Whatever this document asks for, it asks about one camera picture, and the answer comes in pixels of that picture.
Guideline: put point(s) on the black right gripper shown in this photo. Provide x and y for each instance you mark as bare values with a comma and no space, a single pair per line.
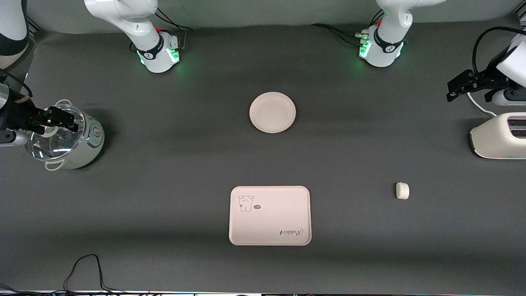
15,115

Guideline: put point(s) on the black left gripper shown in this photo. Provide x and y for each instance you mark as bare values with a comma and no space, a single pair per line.
486,80

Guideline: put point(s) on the small white steamed bun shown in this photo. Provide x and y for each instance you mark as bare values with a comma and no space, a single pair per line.
402,190

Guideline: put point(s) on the round beige plate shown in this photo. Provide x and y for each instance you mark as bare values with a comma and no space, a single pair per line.
272,112

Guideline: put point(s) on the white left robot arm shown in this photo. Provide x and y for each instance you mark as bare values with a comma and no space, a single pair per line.
388,37

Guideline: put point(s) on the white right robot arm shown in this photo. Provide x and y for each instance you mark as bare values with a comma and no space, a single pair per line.
139,24

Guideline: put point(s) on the beige rectangular rabbit tray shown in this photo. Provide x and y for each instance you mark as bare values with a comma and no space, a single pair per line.
270,222

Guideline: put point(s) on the glass pot lid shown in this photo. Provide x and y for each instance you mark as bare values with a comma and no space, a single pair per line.
45,146

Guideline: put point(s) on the pale green electric pot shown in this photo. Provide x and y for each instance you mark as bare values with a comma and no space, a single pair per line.
88,142

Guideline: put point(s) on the cream white toaster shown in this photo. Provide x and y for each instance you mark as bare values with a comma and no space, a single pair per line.
499,137

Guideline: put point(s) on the beige round object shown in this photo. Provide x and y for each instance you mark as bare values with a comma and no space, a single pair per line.
10,61

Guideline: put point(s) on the dark grey table mat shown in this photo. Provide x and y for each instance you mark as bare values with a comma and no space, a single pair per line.
164,193

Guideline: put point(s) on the aluminium frame rail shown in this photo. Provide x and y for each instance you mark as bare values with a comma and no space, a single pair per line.
35,25

